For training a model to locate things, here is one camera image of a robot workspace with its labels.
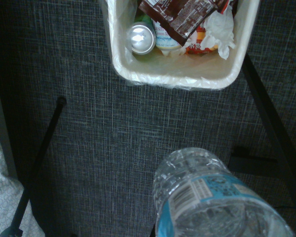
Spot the clear plastic water bottle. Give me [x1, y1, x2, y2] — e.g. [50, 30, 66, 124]
[152, 147, 295, 237]

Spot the crumpled white tissue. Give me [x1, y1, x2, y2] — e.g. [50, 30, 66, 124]
[202, 9, 236, 61]

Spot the cream plastic trash bin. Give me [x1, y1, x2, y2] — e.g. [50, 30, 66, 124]
[102, 0, 261, 91]

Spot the green tea bottle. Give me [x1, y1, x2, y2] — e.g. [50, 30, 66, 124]
[151, 18, 184, 57]

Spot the orange food package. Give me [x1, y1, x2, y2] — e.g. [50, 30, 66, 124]
[184, 26, 219, 55]

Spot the silver drink can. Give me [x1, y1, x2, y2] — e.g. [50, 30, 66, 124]
[126, 22, 157, 55]

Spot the black tripod leg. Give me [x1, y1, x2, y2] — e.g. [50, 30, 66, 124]
[1, 96, 68, 237]

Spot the white patterned cloth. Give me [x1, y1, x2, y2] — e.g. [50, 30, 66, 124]
[0, 95, 45, 237]

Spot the black stand foot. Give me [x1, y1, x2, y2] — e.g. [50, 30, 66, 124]
[230, 146, 278, 171]

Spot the brown snack wrapper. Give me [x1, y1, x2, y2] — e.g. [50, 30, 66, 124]
[138, 0, 222, 48]

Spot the wooden desk black frame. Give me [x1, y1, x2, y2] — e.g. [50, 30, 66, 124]
[241, 52, 296, 207]

